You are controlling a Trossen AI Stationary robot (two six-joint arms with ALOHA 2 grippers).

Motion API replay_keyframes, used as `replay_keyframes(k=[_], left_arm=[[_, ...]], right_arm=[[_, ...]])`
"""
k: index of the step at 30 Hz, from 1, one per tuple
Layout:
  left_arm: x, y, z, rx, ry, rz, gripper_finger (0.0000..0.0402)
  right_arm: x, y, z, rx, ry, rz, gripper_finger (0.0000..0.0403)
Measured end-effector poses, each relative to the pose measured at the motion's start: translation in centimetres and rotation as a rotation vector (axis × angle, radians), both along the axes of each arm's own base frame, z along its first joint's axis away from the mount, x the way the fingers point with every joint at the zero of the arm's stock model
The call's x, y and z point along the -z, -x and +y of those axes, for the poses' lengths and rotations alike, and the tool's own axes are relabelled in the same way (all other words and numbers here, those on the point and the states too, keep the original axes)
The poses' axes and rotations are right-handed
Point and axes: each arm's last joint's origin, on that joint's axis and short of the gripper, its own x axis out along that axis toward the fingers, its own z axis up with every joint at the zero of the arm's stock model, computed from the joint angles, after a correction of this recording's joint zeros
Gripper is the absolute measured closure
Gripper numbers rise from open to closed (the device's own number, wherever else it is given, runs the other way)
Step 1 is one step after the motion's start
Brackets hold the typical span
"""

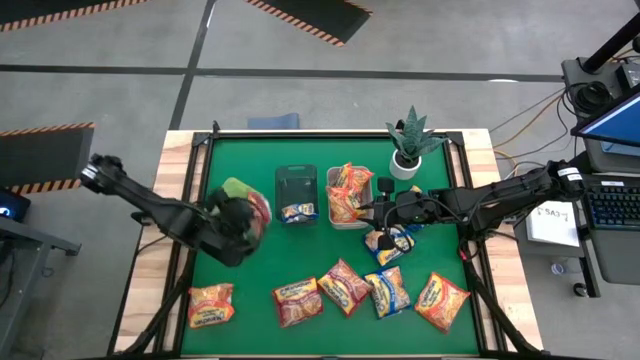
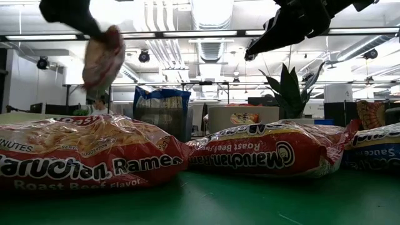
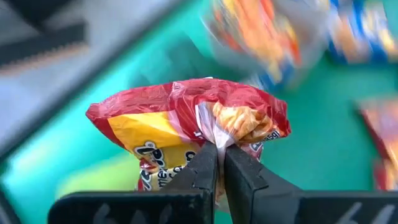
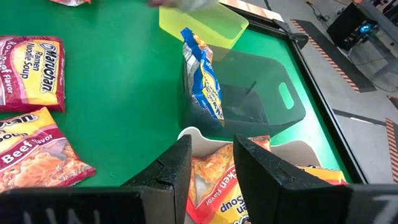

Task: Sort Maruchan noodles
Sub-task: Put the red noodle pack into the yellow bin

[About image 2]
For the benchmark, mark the red Maruchan noodle packet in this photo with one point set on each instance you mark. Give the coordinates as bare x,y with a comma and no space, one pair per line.
93,162
265,153
103,62

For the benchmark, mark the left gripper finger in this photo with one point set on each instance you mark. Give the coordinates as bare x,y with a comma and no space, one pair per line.
100,36

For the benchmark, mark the snake plant in white pot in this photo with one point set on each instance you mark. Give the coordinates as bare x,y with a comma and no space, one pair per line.
289,93

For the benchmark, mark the orange Maruchan noodle packet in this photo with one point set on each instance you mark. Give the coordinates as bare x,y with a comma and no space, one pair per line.
243,118

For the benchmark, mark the dark green plastic bin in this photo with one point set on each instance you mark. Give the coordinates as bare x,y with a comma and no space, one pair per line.
189,125

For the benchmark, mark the black background cabinet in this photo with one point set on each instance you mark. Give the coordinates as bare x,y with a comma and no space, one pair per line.
339,114

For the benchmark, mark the black ceiling spot lamp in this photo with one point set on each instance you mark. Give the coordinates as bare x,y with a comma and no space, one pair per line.
42,63
371,54
144,57

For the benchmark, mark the silver ventilation duct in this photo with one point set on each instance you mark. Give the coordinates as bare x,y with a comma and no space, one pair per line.
359,50
211,50

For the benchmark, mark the black background monitor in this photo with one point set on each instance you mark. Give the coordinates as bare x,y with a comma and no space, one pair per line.
59,109

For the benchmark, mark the green felt table mat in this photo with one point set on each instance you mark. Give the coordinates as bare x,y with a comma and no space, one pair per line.
218,203

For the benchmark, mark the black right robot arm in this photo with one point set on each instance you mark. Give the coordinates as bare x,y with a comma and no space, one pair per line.
353,4

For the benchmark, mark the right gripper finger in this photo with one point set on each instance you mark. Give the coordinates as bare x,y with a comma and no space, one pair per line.
275,34

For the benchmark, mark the person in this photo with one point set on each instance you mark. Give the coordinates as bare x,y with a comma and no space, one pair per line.
100,106

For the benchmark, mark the white plastic bin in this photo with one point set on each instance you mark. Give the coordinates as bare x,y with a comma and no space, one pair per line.
218,120

